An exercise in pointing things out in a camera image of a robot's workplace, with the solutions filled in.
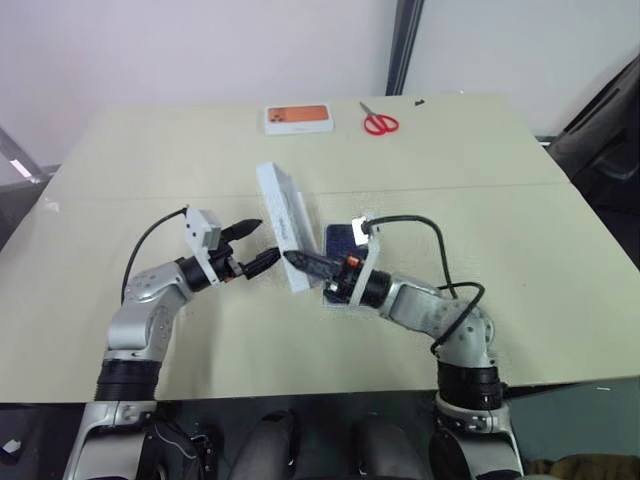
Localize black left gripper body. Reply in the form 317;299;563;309
207;233;247;285

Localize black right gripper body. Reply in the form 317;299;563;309
322;254;362;305

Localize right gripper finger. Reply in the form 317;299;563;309
281;248;335;278

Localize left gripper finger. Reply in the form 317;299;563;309
242;246;282;280
221;217;264;244

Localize dark blue smartphone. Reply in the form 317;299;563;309
323;223;373;302

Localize white phone box lid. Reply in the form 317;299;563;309
255;160;324;295

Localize white phone box base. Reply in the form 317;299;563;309
318;209;382;309

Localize white box with orange print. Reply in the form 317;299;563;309
262;102;336;137

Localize dark rounded shape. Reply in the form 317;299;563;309
238;408;297;480
348;413;420;480

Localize dark vertical pillar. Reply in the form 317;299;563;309
383;0;427;97

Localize black chair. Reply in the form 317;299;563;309
541;58;640;217

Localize khaki trousers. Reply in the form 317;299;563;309
528;453;640;480

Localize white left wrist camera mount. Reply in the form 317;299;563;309
181;205;224;288

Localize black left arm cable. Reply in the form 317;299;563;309
120;206;191;306

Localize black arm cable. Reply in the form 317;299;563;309
120;206;191;306
366;214;487;357

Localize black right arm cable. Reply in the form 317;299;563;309
366;214;487;357

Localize red handled scissors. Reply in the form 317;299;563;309
358;100;401;137

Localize grey metal frame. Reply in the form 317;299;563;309
0;124;62;184

